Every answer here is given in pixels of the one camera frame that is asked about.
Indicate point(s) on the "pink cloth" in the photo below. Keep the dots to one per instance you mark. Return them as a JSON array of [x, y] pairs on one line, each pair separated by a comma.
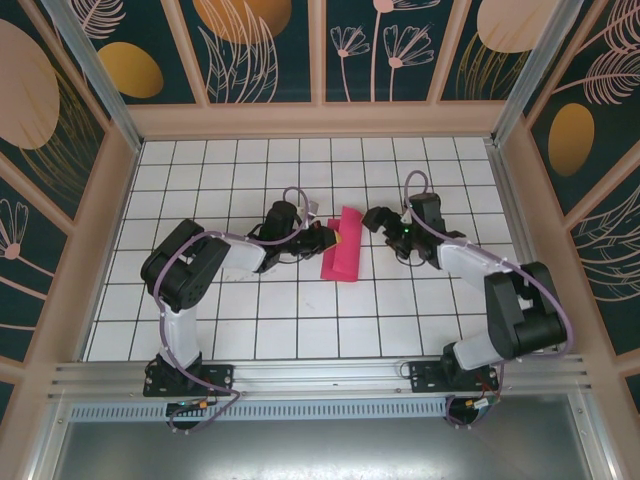
[[342, 255]]

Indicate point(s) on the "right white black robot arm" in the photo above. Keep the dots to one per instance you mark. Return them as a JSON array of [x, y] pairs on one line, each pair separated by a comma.
[[470, 260]]

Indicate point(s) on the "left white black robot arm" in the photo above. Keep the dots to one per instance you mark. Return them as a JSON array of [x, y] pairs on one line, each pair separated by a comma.
[[180, 330]]

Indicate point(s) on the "grey metal sheet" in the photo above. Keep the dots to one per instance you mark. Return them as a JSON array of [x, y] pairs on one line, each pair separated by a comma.
[[325, 450]]

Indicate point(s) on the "aluminium side rail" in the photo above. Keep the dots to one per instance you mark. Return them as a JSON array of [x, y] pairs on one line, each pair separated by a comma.
[[525, 250]]

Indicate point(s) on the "long aluminium mounting rail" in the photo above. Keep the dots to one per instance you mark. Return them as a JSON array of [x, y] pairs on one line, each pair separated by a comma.
[[325, 372]]

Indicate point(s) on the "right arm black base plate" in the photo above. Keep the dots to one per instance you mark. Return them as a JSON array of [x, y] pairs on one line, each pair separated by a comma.
[[425, 377]]

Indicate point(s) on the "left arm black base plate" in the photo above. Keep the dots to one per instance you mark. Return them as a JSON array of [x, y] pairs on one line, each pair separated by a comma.
[[220, 377]]

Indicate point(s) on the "aluminium corner post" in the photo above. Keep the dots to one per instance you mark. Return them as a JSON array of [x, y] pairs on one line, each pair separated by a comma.
[[530, 75], [100, 85]]

